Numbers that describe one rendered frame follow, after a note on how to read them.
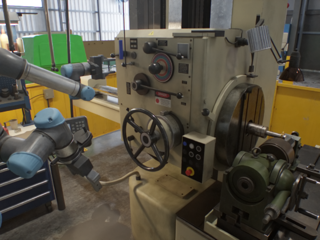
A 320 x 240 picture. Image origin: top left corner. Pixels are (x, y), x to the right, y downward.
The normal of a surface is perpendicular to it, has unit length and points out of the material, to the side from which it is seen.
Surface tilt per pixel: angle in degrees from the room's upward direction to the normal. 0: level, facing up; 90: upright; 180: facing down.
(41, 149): 63
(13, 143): 30
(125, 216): 0
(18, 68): 90
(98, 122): 90
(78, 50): 84
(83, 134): 25
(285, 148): 39
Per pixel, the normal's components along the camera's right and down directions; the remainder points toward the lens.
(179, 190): 0.00, -0.94
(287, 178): 0.21, -0.44
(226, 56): 0.73, 0.23
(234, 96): -0.39, -0.62
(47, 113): -0.14, -0.72
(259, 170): 0.34, -0.72
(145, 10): -0.69, 0.25
